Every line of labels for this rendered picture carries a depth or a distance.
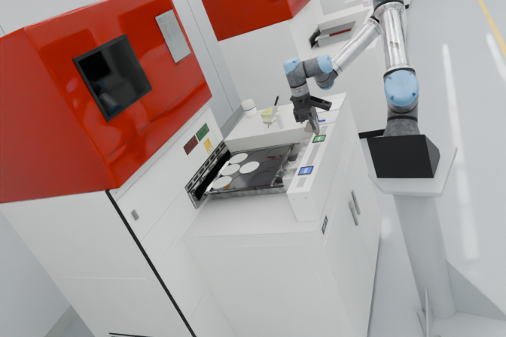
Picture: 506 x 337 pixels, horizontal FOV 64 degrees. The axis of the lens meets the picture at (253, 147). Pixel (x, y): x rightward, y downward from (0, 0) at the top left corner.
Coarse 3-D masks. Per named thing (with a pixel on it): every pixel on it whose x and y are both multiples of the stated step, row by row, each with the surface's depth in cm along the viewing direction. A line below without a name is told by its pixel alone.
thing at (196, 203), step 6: (222, 150) 216; (228, 150) 222; (216, 156) 211; (228, 156) 224; (216, 162) 209; (210, 168) 204; (204, 174) 198; (216, 174) 210; (198, 180) 194; (204, 180) 198; (198, 186) 193; (192, 192) 188; (192, 198) 187; (198, 198) 194; (204, 198) 196; (198, 204) 191
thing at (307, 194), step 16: (320, 128) 193; (336, 128) 192; (320, 144) 178; (336, 144) 188; (304, 160) 170; (320, 160) 166; (336, 160) 185; (304, 176) 159; (320, 176) 162; (288, 192) 153; (304, 192) 150; (320, 192) 159; (304, 208) 154; (320, 208) 157
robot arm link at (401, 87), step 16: (384, 0) 157; (400, 0) 157; (384, 16) 158; (400, 16) 157; (384, 32) 157; (400, 32) 154; (384, 48) 156; (400, 48) 152; (400, 64) 150; (384, 80) 153; (400, 80) 146; (416, 80) 144; (400, 96) 145; (416, 96) 147; (400, 112) 156
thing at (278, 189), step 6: (276, 186) 182; (282, 186) 180; (228, 192) 193; (234, 192) 191; (240, 192) 190; (246, 192) 188; (252, 192) 187; (258, 192) 186; (264, 192) 185; (270, 192) 183; (276, 192) 182; (282, 192) 181; (216, 198) 197; (222, 198) 196
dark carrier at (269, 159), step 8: (240, 152) 216; (248, 152) 212; (256, 152) 209; (264, 152) 206; (272, 152) 203; (280, 152) 199; (248, 160) 204; (256, 160) 201; (264, 160) 197; (272, 160) 195; (280, 160) 192; (256, 168) 193; (264, 168) 190; (272, 168) 187; (216, 176) 201; (224, 176) 198; (232, 176) 195; (240, 176) 192; (248, 176) 189; (256, 176) 186; (264, 176) 184; (272, 176) 181; (232, 184) 188; (240, 184) 185; (248, 184) 182; (256, 184) 179; (264, 184) 177
